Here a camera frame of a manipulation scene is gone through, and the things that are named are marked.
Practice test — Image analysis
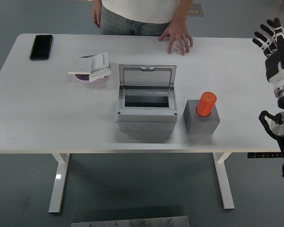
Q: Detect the grey box cover frame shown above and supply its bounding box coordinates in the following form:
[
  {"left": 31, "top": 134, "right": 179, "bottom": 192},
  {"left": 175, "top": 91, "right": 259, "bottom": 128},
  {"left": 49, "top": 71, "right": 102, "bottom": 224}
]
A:
[{"left": 115, "top": 85, "right": 178, "bottom": 122}]

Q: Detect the person's right hand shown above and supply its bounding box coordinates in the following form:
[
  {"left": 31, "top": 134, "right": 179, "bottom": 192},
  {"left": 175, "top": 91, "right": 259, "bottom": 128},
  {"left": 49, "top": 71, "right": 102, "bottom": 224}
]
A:
[{"left": 92, "top": 6, "right": 102, "bottom": 28}]

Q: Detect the black table control panel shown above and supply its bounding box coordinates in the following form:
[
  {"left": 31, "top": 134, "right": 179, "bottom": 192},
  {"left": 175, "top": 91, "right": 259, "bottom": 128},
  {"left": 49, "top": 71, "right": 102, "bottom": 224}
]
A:
[{"left": 248, "top": 152, "right": 284, "bottom": 158}]

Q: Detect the black smartphone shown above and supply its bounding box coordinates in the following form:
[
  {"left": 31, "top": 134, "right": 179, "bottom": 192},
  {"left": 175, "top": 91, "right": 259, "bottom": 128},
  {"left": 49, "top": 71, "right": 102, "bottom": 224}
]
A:
[{"left": 29, "top": 35, "right": 53, "bottom": 61}]

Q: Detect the orange cylindrical battery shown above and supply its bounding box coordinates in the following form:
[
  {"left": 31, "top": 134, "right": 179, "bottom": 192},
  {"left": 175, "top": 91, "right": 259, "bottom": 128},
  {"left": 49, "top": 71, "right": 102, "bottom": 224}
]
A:
[{"left": 195, "top": 91, "right": 218, "bottom": 117}]

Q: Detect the grey plastic junction box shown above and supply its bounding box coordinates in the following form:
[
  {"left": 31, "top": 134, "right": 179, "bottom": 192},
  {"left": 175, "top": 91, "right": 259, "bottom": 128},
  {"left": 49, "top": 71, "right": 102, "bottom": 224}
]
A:
[{"left": 115, "top": 85, "right": 178, "bottom": 132}]

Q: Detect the person's left hand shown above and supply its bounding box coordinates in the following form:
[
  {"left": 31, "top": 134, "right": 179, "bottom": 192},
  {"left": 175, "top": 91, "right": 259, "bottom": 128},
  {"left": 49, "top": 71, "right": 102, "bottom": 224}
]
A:
[{"left": 158, "top": 20, "right": 194, "bottom": 56}]

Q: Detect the white table leg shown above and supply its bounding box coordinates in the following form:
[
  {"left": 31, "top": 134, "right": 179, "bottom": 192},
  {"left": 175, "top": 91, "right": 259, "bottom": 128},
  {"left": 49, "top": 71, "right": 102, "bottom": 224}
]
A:
[
  {"left": 48, "top": 153, "right": 71, "bottom": 213},
  {"left": 213, "top": 152, "right": 235, "bottom": 210}
]

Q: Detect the transparent hinged box lid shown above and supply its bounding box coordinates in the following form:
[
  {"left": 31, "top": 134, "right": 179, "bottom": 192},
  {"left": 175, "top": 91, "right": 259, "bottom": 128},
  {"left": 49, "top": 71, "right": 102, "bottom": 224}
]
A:
[{"left": 118, "top": 64, "right": 177, "bottom": 88}]

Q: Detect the brown floor sign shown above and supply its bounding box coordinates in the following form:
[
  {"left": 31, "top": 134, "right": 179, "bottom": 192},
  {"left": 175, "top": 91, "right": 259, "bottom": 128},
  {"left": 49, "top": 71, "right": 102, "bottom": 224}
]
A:
[{"left": 188, "top": 2, "right": 204, "bottom": 17}]

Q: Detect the white wall socket panel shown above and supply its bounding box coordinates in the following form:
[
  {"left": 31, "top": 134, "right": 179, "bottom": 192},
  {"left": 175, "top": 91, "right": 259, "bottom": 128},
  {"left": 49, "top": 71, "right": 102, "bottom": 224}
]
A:
[{"left": 68, "top": 58, "right": 95, "bottom": 75}]

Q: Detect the grey metal plate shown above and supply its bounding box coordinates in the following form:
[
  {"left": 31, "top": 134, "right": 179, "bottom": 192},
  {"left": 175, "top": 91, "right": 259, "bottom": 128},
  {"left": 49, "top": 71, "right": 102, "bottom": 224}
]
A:
[{"left": 71, "top": 215, "right": 190, "bottom": 227}]

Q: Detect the white wall switch panel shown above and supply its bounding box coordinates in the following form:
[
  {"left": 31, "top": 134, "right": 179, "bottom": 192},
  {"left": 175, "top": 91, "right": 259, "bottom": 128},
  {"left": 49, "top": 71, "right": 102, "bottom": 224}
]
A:
[
  {"left": 89, "top": 66, "right": 112, "bottom": 82},
  {"left": 92, "top": 52, "right": 110, "bottom": 71}
]

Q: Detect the purple shallow bowl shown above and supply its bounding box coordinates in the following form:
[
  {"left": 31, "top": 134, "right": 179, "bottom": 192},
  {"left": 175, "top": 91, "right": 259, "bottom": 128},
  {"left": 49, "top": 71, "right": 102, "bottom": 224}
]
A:
[{"left": 74, "top": 54, "right": 112, "bottom": 83}]

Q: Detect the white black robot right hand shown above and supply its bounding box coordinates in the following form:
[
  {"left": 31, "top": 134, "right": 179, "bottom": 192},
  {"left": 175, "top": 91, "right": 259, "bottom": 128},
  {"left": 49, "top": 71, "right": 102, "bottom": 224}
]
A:
[{"left": 252, "top": 17, "right": 284, "bottom": 92}]

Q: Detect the grey block with round hole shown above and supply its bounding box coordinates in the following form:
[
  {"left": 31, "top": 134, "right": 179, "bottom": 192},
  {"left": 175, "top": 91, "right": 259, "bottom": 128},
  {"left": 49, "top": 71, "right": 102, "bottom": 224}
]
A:
[{"left": 183, "top": 99, "right": 221, "bottom": 135}]

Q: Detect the person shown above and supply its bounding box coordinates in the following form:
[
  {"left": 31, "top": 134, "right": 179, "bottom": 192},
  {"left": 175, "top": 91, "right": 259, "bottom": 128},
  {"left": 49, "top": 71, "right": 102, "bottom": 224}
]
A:
[{"left": 92, "top": 0, "right": 195, "bottom": 56}]

